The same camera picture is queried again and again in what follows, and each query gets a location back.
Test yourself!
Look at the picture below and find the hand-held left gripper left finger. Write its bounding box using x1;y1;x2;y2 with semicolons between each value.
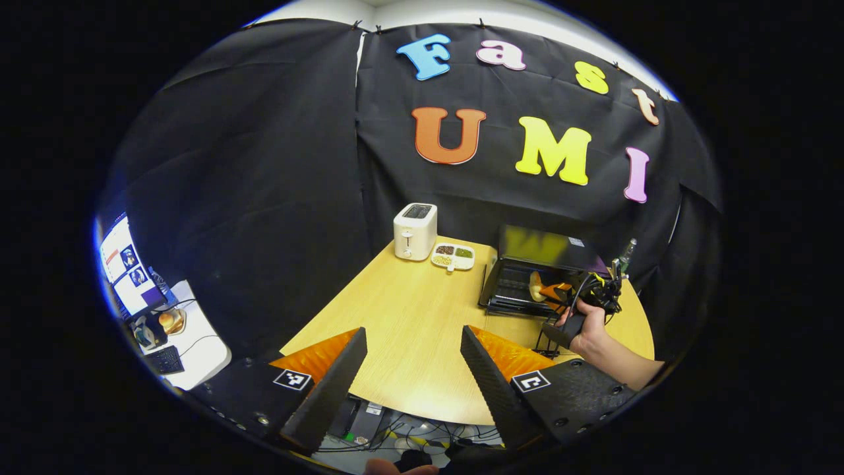
191;327;369;456

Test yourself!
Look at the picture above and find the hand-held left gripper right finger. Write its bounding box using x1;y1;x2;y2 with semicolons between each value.
460;325;637;453

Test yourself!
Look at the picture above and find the black electric oven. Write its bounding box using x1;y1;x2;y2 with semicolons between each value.
479;224;611;360

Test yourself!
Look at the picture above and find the black box under table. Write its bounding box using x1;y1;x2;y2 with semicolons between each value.
328;396;386;446

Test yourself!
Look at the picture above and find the white divided snack dish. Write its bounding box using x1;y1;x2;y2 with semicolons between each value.
431;242;475;272

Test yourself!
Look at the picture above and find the white side desk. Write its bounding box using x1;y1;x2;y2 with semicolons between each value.
129;280;233;391

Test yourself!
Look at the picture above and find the white toaster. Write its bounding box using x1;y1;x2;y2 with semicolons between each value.
394;203;438;261

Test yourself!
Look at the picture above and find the black keyboard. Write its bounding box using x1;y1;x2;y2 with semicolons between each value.
144;345;187;376

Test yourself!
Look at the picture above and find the computer monitor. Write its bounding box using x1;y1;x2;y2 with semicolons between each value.
98;212;169;321

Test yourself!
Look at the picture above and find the black backdrop cloth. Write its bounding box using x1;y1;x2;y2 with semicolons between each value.
99;18;723;370

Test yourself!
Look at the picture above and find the bundle of floor cables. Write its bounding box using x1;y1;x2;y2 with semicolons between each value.
382;412;505;462

